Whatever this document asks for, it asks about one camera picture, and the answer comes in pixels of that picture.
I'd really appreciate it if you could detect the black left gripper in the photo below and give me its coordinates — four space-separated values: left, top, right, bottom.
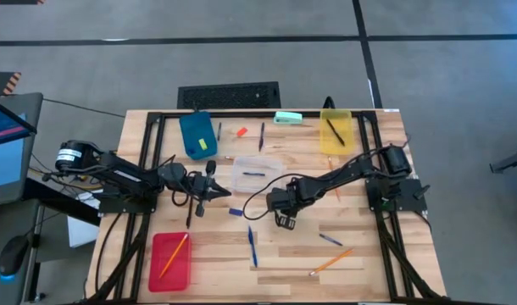
185 159 233 219

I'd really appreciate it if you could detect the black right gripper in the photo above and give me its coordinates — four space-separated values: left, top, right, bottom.
265 180 304 231

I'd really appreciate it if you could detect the clear plastic bin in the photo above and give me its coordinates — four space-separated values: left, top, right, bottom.
231 155 285 195

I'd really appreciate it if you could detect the bright blue pen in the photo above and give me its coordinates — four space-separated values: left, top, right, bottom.
247 225 259 269

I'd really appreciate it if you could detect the purple blue crayon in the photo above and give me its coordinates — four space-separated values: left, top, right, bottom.
319 233 344 247

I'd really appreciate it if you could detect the teal plastic bin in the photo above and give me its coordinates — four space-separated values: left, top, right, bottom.
179 111 220 161

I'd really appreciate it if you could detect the red plastic bin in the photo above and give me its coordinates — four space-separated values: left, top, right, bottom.
148 231 192 293

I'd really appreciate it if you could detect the black pen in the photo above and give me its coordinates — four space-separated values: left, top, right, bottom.
325 118 347 147

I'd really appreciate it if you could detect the yellow plastic bin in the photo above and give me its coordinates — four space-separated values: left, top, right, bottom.
319 108 354 156

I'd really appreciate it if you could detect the black perforated floor mat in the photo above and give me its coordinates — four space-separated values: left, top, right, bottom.
176 80 282 110

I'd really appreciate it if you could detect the mint green stapler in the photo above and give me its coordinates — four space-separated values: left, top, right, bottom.
273 111 304 125

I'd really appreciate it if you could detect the white box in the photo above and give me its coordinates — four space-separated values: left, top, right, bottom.
66 195 102 249

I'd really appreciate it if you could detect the grey desk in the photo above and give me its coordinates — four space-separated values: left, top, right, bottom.
0 198 43 305

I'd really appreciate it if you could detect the black computer mouse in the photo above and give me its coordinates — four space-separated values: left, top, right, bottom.
0 235 31 277

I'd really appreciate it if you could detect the computer monitor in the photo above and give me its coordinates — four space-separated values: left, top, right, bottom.
0 92 44 208

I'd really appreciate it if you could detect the black chair base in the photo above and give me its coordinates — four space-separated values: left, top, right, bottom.
489 146 517 175

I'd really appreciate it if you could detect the black orange striped plate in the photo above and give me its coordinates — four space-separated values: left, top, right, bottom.
0 71 22 97

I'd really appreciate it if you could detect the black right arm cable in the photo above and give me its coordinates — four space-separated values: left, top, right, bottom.
242 172 294 222

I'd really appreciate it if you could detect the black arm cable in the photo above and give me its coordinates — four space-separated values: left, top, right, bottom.
170 188 192 208
242 172 294 222

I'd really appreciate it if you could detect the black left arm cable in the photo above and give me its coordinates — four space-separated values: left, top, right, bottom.
170 188 192 208

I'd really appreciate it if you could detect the black aluminium rig frame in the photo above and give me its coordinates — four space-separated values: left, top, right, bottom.
84 110 450 305

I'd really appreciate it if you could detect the thin black floor cable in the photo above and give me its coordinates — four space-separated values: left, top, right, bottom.
42 97 127 118

